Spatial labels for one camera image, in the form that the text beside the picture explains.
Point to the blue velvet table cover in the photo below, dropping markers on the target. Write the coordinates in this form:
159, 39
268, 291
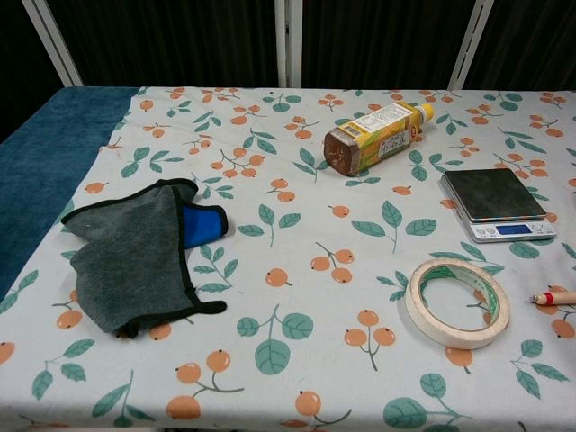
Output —
45, 157

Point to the silver digital kitchen scale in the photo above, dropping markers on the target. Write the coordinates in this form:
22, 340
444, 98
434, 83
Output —
495, 193

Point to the black pleated curtain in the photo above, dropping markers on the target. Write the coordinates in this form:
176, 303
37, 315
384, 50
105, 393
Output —
180, 40

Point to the blue mitt with black trim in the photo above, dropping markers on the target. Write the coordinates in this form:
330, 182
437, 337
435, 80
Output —
202, 225

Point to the beige masking tape roll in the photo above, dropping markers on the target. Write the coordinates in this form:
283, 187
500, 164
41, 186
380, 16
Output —
450, 338

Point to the yellow-label tea bottle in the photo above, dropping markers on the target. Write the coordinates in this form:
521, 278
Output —
378, 135

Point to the white metal frame post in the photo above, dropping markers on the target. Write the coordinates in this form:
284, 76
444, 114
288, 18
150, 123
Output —
288, 40
470, 40
54, 40

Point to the floral orange-berry tablecloth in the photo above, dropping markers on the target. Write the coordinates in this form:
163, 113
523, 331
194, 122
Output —
315, 292

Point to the gray cloth with black trim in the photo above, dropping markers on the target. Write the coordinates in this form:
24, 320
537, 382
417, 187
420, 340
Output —
126, 252

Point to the wooden pen with red band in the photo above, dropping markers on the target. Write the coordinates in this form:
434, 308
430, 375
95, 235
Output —
562, 297

